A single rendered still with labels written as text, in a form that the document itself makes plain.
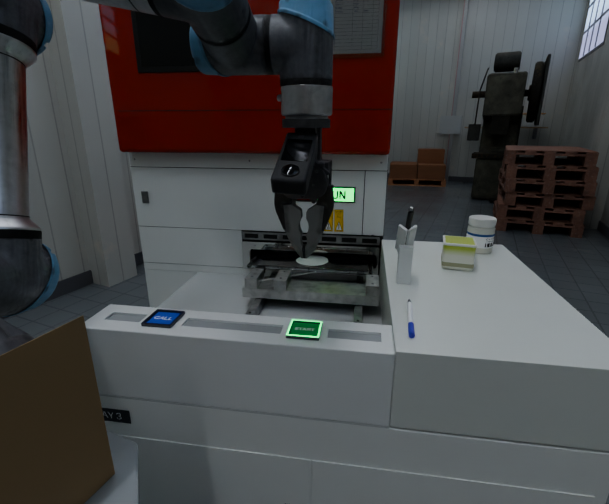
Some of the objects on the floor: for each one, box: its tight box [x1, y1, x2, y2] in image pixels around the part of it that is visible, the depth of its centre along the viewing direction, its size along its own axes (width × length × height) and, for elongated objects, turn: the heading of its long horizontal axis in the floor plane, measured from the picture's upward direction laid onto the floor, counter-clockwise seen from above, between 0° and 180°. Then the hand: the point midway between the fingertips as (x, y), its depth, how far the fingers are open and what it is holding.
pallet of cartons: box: [388, 148, 446, 187], centre depth 901 cm, size 141×107×79 cm
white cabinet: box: [100, 293, 609, 504], centre depth 107 cm, size 64×96×82 cm, turn 81°
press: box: [467, 51, 551, 202], centre depth 689 cm, size 133×118×254 cm
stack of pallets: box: [493, 145, 599, 238], centre depth 527 cm, size 143×102×102 cm
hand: (304, 252), depth 61 cm, fingers closed
